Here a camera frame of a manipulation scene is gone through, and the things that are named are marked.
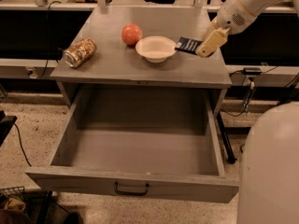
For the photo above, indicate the dark blue rxbar wrapper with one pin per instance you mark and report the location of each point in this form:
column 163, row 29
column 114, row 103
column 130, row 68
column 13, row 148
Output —
column 188, row 45

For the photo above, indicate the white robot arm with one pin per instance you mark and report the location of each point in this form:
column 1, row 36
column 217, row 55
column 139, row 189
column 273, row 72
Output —
column 269, row 176

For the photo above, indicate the black drawer handle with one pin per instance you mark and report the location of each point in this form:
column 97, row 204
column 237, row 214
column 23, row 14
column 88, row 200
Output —
column 129, row 190

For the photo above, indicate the white bowl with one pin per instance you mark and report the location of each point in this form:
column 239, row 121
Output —
column 155, row 49

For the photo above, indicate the black object at left edge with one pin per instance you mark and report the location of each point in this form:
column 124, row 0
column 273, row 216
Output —
column 6, row 123

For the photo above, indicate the red apple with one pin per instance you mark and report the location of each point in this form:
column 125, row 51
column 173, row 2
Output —
column 131, row 34

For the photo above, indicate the black metal stand leg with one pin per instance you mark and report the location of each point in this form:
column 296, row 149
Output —
column 230, row 154

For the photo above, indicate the open grey top drawer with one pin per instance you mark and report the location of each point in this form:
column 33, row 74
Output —
column 178, row 161

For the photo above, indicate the grey cabinet with counter top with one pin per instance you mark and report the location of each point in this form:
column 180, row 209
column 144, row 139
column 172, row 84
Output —
column 137, row 76

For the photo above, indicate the tipped patterned drink can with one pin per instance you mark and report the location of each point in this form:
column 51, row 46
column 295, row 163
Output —
column 79, row 52

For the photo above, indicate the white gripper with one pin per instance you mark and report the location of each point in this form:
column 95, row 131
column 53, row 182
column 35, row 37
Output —
column 232, row 15

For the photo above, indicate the black power adapter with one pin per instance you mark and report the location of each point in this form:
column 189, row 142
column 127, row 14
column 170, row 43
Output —
column 251, row 71

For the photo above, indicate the wire basket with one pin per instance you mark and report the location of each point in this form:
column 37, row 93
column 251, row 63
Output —
column 12, row 192

